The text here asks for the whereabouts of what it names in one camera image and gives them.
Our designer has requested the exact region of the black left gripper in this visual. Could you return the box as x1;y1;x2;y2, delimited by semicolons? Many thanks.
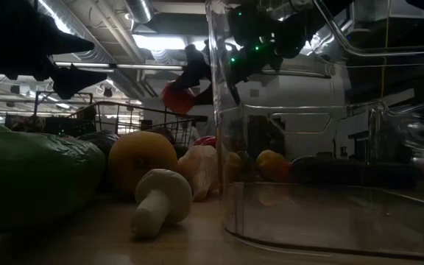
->
0;0;108;100

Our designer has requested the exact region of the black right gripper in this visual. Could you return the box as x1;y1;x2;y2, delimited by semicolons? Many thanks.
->
170;3;275;107

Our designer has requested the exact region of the orange bell pepper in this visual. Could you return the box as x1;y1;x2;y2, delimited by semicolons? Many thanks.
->
107;130;179;197

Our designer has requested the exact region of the clear plastic bin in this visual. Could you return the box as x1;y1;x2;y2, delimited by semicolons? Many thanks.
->
205;0;424;261

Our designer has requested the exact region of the bright ceiling light panel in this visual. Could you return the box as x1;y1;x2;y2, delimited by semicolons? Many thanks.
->
132;34;187;52
191;38;242;52

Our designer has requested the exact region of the long horizontal overhead bar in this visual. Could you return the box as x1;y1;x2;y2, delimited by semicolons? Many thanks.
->
53;61;186;71

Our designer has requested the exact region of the patterned panel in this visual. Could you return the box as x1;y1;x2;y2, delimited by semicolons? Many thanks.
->
4;114;47;133

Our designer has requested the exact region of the dark purple round vegetable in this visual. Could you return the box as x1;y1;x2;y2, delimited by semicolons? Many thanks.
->
76;130;120;158

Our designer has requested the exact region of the white garlic bulb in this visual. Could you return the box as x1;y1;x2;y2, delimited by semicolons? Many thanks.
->
177;144;221;202

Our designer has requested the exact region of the small orange-red tomato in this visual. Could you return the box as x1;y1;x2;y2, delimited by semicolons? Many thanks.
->
255;149;291;184

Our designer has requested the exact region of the white mushroom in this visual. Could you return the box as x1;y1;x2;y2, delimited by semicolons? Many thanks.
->
130;169;194;239

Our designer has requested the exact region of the large grey spiral duct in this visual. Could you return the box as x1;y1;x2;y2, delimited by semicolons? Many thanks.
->
37;0;150;100

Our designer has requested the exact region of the black metal frame stand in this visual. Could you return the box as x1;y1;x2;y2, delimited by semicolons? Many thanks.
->
33;91;94;130

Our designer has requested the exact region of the metal wire basket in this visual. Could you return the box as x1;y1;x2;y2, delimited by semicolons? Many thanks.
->
66;101;200;148

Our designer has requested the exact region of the shiny corrugated air duct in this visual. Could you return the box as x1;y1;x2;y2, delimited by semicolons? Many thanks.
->
124;0;155;24

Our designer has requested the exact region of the yellow hanging cable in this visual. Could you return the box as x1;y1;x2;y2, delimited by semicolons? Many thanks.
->
380;0;390;100

